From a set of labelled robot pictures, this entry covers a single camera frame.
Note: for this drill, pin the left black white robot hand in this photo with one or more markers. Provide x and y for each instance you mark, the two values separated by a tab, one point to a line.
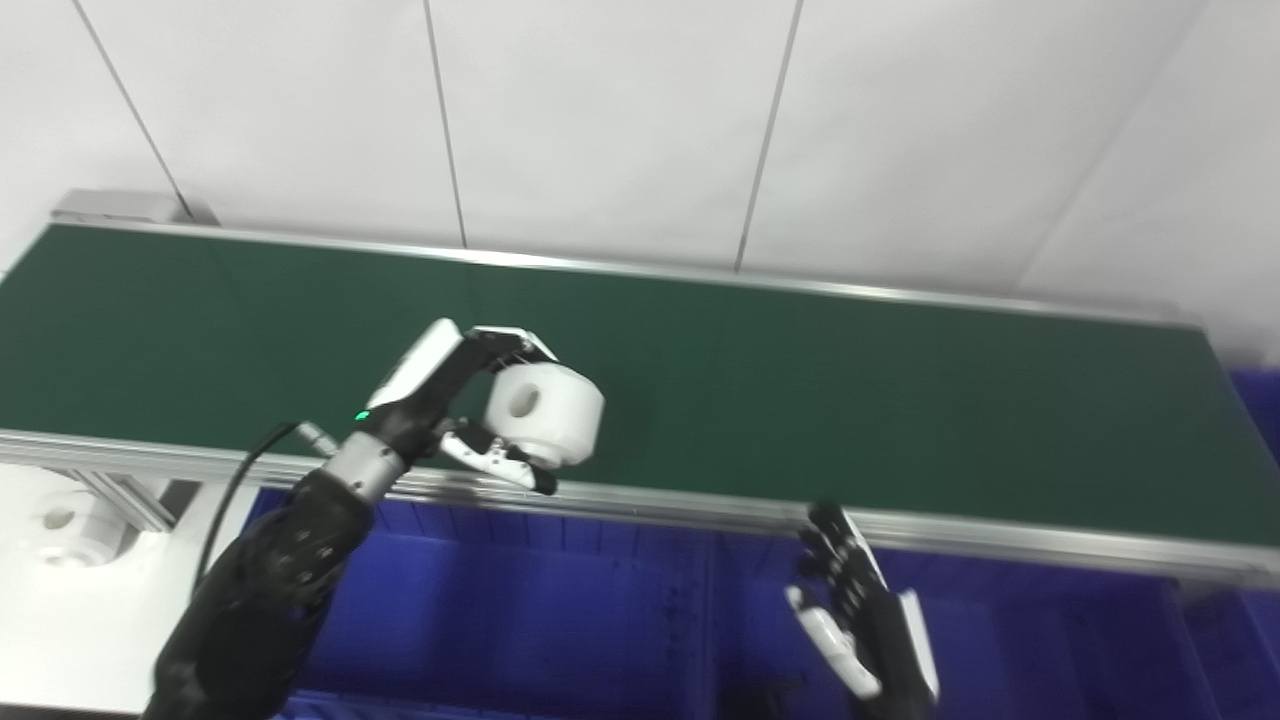
420	400

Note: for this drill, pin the aluminium conveyor support strut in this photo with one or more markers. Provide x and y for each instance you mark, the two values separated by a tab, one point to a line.
125	498

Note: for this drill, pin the white round part with holes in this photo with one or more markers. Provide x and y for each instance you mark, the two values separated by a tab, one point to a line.
555	415
75	530

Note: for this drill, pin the green conveyor belt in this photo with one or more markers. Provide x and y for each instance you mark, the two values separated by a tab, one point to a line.
800	400

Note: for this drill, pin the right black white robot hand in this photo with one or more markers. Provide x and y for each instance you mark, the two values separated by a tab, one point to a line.
880	630

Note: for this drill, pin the blue plastic bin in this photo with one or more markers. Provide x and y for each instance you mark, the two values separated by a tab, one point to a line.
520	610
1250	640
1050	640

